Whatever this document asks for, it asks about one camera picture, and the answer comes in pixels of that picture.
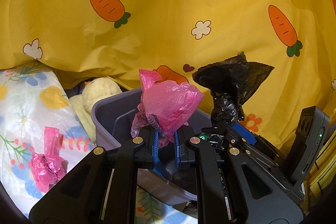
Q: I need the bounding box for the cream plush toy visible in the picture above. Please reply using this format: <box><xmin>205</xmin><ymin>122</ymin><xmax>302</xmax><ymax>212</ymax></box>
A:
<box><xmin>69</xmin><ymin>77</ymin><xmax>122</xmax><ymax>143</ymax></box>

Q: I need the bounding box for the small pink plastic bag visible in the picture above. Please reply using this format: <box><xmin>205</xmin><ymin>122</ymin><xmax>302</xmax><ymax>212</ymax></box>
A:
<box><xmin>30</xmin><ymin>127</ymin><xmax>67</xmax><ymax>193</ymax></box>

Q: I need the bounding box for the black plastic bag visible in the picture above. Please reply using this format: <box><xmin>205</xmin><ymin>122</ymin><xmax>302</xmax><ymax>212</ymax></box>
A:
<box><xmin>192</xmin><ymin>52</ymin><xmax>274</xmax><ymax>149</ymax></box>

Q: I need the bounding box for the yellow carrot print curtain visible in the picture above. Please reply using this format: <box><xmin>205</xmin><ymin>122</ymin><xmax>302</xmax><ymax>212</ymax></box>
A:
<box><xmin>1</xmin><ymin>0</ymin><xmax>335</xmax><ymax>149</ymax></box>

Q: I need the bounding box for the large pink plastic bag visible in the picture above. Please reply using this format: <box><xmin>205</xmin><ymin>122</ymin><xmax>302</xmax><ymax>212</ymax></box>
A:
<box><xmin>130</xmin><ymin>69</ymin><xmax>204</xmax><ymax>148</ymax></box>

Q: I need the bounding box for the grey plastic trash bin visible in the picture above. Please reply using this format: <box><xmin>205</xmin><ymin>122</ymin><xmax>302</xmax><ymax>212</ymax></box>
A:
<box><xmin>92</xmin><ymin>89</ymin><xmax>211</xmax><ymax>205</ymax></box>

